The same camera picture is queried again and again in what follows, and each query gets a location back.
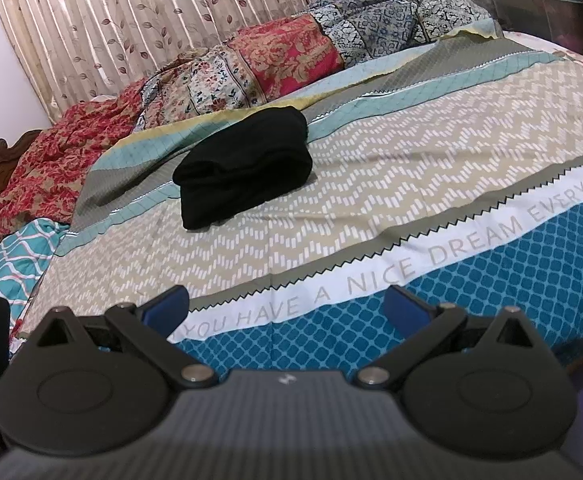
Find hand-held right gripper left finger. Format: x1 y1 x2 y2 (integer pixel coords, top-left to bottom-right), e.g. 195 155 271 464
31 285 217 391

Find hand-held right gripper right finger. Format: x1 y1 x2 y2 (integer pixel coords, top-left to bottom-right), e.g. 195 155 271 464
356 285 537 391

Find black pants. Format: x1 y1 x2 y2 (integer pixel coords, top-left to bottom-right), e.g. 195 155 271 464
172 106 314 232

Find teal white lattice cloth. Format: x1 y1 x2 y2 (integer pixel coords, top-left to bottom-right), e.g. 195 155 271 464
0 219 72 332

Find patterned bedsheet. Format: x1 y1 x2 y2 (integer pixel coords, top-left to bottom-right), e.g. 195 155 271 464
8 27 583 377

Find red floral blanket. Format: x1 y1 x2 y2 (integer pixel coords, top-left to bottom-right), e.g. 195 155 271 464
0 80 146 242

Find white floral quilt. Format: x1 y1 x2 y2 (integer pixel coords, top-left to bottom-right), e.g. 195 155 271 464
138 44 253 131

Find red floral pillow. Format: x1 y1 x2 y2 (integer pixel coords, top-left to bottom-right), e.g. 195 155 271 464
230 14 346 111

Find blue patterned pillow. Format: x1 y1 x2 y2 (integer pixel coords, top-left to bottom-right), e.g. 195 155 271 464
305 0 498 70

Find leaf print curtain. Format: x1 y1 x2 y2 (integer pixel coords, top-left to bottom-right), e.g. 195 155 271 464
0 0 407 126

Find clear storage box teal lid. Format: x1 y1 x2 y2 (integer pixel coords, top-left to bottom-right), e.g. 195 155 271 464
485 0 583 57

